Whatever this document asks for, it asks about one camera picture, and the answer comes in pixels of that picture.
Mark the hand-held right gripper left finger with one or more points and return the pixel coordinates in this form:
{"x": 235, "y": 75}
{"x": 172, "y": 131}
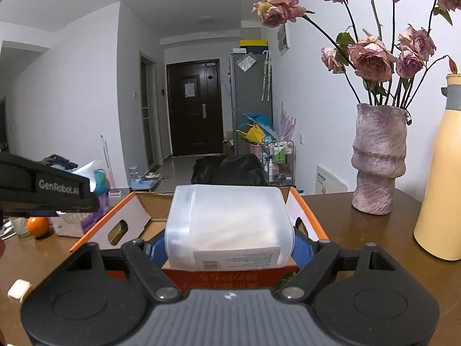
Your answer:
{"x": 155, "y": 247}

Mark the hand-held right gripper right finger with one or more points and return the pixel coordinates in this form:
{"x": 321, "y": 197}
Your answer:
{"x": 302, "y": 248}

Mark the orange cardboard box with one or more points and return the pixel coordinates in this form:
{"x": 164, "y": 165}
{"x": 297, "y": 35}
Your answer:
{"x": 119, "y": 212}

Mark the translucent plastic container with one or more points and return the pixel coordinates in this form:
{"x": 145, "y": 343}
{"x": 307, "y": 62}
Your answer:
{"x": 227, "y": 220}

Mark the dark bundle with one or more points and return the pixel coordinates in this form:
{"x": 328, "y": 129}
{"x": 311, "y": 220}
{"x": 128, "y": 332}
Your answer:
{"x": 59, "y": 162}

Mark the orange fruit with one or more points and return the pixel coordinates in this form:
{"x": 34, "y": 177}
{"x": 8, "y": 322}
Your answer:
{"x": 38, "y": 227}

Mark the blue tissue pack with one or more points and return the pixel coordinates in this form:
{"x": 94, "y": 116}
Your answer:
{"x": 100, "y": 182}

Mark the purple tissue pack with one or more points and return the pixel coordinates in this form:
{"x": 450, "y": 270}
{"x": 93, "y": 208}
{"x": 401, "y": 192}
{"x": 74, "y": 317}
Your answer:
{"x": 97, "y": 216}

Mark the white mop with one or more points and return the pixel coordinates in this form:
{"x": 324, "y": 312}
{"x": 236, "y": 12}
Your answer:
{"x": 114, "y": 193}

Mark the blue pet feeder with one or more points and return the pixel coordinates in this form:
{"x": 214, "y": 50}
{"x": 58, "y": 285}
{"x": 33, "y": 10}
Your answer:
{"x": 142, "y": 184}

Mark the white board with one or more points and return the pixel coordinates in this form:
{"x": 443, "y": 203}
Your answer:
{"x": 329, "y": 183}

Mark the black television screen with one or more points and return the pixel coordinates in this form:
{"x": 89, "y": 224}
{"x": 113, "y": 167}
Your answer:
{"x": 3, "y": 122}

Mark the metal trolley with bottles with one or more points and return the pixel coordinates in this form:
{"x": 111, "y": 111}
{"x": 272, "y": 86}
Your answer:
{"x": 279, "y": 158}

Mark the black bag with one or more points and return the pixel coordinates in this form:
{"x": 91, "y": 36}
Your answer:
{"x": 230, "y": 169}

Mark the small cream block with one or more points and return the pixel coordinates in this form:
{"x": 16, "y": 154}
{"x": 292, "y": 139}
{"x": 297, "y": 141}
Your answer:
{"x": 19, "y": 289}

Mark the pink bin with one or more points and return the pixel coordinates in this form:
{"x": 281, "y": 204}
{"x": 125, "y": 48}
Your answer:
{"x": 256, "y": 149}

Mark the pink ceramic vase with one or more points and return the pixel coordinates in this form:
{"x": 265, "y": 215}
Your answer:
{"x": 378, "y": 158}

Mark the small brown cardboard box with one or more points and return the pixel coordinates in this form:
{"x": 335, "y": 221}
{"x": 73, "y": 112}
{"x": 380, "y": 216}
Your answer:
{"x": 228, "y": 147}

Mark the yellow bag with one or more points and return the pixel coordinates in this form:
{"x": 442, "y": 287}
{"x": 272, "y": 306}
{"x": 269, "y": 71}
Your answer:
{"x": 252, "y": 135}

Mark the dark entrance door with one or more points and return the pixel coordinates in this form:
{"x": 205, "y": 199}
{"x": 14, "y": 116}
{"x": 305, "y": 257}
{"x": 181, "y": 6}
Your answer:
{"x": 194, "y": 122}

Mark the blue folding stool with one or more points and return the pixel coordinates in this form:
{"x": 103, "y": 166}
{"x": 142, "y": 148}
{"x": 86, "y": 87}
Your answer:
{"x": 261, "y": 119}

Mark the yellow thermos jug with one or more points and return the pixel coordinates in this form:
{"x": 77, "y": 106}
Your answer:
{"x": 439, "y": 187}

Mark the paper notice on door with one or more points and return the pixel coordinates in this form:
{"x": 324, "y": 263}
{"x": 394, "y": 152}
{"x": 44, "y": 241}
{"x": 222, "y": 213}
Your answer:
{"x": 189, "y": 90}

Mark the grey refrigerator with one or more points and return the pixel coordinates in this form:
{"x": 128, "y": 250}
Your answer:
{"x": 248, "y": 97}

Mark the white folded umbrella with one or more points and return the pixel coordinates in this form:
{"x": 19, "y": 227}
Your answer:
{"x": 265, "y": 75}

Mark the dried pink rose bouquet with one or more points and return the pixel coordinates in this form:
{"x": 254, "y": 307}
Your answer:
{"x": 371, "y": 57}

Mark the yellow black box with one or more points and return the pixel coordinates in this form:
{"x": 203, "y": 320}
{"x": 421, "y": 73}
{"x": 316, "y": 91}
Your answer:
{"x": 254, "y": 45}

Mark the round ceiling lamp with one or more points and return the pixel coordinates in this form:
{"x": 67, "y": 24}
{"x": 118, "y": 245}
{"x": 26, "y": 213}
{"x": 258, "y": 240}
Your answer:
{"x": 206, "y": 20}

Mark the purple wall decal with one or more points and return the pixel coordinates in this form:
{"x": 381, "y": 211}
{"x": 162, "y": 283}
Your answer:
{"x": 288, "y": 122}

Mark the wall poster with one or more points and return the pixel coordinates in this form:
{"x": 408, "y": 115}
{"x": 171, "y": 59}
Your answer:
{"x": 284, "y": 41}

